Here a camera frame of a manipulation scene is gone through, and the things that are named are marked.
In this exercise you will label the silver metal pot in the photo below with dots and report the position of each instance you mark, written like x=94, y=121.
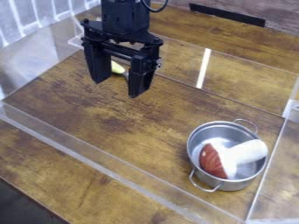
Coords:
x=224, y=134

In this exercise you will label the clear acrylic triangular bracket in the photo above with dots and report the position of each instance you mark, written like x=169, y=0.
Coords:
x=78, y=33

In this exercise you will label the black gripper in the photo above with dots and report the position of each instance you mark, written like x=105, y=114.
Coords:
x=120, y=35

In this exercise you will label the clear acrylic enclosure wall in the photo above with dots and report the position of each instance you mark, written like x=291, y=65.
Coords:
x=101, y=157

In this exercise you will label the yellow handled spoon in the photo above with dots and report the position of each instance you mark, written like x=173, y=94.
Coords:
x=117, y=69

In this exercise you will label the red white plush mushroom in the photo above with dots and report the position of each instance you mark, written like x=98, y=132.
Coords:
x=219, y=161

